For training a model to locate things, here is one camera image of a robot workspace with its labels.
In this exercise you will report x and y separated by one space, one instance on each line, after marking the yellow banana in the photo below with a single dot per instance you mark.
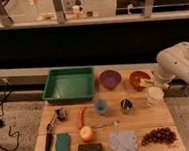
146 82

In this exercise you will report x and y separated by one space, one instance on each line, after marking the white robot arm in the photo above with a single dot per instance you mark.
173 62

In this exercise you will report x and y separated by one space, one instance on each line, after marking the blue cup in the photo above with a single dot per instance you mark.
100 106

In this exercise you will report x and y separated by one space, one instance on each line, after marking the metal cup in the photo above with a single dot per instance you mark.
125 106

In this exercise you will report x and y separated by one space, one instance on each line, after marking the white paper cup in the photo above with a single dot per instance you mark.
155 95

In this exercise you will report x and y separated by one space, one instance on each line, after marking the purple bowl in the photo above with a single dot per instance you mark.
110 79

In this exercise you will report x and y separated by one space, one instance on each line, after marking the green plastic bin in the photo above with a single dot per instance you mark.
69 85

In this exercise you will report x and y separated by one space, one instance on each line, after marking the orange bowl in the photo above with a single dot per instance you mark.
135 78

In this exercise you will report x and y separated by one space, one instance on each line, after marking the small black toy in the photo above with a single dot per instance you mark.
61 115

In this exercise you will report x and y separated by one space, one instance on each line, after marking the silver fork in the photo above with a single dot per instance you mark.
113 123

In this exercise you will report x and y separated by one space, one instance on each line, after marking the orange apple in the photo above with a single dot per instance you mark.
86 134

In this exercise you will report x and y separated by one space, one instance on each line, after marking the blue folded cloth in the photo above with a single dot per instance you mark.
123 141

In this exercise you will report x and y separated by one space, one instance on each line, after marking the black rectangular block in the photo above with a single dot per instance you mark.
90 147

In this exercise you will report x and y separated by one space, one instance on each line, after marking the green sponge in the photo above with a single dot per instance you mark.
62 142

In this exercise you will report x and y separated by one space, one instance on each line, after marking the bunch of red grapes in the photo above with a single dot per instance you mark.
159 135

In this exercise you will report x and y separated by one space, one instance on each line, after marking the black handled knife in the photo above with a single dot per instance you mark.
49 135

